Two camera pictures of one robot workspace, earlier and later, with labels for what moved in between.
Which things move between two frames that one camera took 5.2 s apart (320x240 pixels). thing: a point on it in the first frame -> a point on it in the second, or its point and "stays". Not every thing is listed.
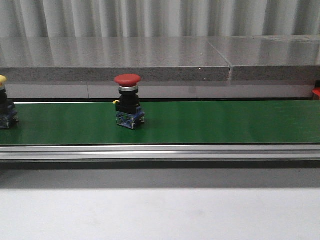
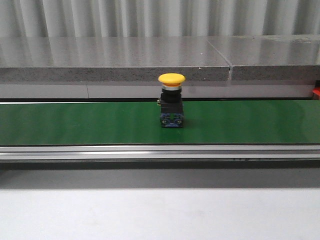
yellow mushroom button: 8,115 -> 171,110
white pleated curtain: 145,18 stays
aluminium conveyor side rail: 51,153 stays
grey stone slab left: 100,59 stays
